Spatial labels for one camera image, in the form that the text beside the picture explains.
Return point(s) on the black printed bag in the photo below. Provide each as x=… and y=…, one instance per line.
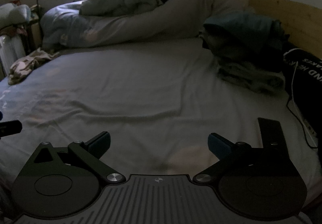
x=309, y=88

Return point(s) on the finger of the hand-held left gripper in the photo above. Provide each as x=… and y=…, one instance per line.
x=11, y=129

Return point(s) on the white bedding bundle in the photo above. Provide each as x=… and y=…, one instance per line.
x=12, y=14

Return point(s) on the white bed sheet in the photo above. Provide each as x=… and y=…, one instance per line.
x=151, y=88

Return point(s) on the teal garment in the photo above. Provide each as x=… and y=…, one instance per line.
x=246, y=25

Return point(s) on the dark garment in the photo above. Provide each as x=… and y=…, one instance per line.
x=226, y=50

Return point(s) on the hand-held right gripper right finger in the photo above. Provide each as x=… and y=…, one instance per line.
x=218, y=147

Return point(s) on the wooden headboard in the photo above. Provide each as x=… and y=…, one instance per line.
x=289, y=17

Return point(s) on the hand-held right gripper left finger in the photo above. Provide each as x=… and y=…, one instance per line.
x=99, y=144

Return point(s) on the patterned cloth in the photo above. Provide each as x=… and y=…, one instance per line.
x=25, y=63

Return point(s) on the white radiator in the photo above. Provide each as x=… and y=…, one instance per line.
x=10, y=50

